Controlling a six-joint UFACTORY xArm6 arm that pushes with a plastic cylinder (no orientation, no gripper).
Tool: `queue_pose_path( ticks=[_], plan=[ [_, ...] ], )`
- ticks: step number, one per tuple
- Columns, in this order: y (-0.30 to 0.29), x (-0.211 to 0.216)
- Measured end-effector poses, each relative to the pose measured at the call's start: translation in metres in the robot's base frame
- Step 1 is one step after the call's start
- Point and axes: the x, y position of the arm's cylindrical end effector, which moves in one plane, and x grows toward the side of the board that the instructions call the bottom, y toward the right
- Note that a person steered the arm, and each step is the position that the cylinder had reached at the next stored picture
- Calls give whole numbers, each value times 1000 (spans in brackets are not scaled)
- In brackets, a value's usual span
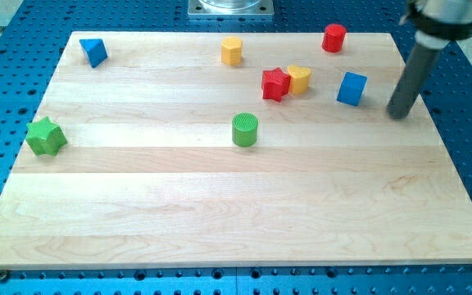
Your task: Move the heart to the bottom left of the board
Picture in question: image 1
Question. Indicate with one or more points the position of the light wooden board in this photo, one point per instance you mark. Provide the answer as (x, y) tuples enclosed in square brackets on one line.
[(150, 176)]

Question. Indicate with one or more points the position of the yellow heart block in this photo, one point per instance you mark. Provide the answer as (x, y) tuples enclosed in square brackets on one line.
[(300, 79)]

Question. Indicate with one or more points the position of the green cylinder block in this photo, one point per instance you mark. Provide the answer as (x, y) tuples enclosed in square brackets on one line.
[(244, 129)]

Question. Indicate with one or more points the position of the red star block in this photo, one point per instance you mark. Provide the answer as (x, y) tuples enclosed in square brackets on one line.
[(275, 84)]

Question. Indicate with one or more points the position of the yellow hexagonal block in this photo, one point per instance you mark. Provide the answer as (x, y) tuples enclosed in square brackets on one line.
[(231, 50)]

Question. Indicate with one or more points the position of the blue cube block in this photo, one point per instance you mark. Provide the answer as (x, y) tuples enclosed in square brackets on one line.
[(351, 88)]

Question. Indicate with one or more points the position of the red cylinder block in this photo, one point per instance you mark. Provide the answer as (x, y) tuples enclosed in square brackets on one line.
[(334, 35)]

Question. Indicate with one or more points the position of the blue triangular prism block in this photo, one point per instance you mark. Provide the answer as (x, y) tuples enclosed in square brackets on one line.
[(95, 50)]

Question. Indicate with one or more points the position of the green star block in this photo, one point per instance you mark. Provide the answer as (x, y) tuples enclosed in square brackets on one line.
[(45, 137)]

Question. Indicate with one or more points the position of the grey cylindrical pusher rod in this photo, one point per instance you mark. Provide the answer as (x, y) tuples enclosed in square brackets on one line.
[(419, 65)]

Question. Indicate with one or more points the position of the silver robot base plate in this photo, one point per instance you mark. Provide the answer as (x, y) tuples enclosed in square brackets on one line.
[(205, 8)]

